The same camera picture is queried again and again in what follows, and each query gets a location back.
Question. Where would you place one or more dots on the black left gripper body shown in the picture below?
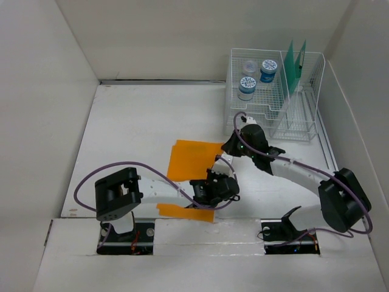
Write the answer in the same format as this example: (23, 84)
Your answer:
(213, 177)

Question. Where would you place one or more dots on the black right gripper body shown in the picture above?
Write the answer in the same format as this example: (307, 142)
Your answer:
(236, 148)

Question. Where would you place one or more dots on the orange file folder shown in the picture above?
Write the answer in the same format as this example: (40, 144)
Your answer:
(190, 160)

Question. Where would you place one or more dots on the blue pin jar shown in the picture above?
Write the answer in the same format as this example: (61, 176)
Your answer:
(246, 88)
(268, 70)

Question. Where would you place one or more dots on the clear paper clip jar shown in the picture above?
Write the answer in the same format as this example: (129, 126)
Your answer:
(249, 68)

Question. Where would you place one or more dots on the green clip file folder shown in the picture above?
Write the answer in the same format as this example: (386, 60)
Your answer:
(293, 66)

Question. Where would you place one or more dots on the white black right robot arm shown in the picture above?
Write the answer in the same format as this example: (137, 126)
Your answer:
(343, 205)

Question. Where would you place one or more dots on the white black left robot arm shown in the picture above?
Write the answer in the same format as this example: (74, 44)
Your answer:
(119, 194)

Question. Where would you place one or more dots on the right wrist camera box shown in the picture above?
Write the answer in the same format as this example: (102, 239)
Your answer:
(248, 120)

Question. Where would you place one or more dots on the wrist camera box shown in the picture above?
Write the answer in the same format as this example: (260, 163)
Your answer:
(248, 120)
(223, 165)

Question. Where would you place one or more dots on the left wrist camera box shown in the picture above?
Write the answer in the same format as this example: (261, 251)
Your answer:
(223, 165)

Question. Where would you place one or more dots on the white wire desk organizer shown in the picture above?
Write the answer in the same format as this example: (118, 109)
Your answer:
(282, 115)

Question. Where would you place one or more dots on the front mounting rail with wires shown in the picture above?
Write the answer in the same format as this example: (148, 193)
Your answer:
(178, 237)

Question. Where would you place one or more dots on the metal rail at back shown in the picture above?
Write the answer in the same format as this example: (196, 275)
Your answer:
(126, 82)

